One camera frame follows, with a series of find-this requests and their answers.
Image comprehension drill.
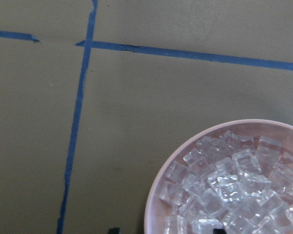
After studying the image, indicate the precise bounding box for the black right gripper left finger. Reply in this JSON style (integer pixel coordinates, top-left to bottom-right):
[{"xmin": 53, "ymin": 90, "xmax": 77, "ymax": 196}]
[{"xmin": 107, "ymin": 227, "xmax": 120, "ymax": 234}]

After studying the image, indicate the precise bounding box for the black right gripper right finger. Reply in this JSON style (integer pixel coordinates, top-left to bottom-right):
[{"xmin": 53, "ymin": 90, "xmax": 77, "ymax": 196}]
[{"xmin": 213, "ymin": 229, "xmax": 225, "ymax": 234}]

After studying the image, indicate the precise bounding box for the pink bowl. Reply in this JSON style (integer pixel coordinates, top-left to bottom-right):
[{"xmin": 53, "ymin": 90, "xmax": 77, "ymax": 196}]
[{"xmin": 144, "ymin": 119, "xmax": 293, "ymax": 234}]

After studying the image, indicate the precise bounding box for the pile of clear ice cubes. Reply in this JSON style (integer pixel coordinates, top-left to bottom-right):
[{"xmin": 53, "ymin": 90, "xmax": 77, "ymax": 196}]
[{"xmin": 159, "ymin": 131, "xmax": 293, "ymax": 234}]

